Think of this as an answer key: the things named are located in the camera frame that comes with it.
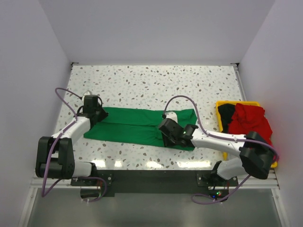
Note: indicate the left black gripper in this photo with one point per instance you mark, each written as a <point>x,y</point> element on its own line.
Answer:
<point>104,113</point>

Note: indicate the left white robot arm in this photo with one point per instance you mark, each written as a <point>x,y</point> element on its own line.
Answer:
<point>55,155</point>

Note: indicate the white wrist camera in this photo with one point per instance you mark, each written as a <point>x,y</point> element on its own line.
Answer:
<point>171,115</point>
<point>88,92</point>

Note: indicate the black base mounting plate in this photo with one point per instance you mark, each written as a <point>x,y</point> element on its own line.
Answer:
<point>154,181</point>

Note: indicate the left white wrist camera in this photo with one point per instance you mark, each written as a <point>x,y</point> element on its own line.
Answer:
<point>88,92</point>

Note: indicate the yellow plastic bin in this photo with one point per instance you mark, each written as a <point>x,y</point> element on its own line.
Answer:
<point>218,103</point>

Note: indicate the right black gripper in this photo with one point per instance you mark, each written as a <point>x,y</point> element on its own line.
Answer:
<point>166,142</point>

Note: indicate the red t shirt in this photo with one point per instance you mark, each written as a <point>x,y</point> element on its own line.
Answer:
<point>247,118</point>

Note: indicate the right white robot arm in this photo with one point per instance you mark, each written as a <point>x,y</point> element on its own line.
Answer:
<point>250,153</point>

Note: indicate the green t shirt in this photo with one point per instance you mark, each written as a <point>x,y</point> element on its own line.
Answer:
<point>126,125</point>

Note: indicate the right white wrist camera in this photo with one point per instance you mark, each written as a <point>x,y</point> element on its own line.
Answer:
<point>171,115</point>

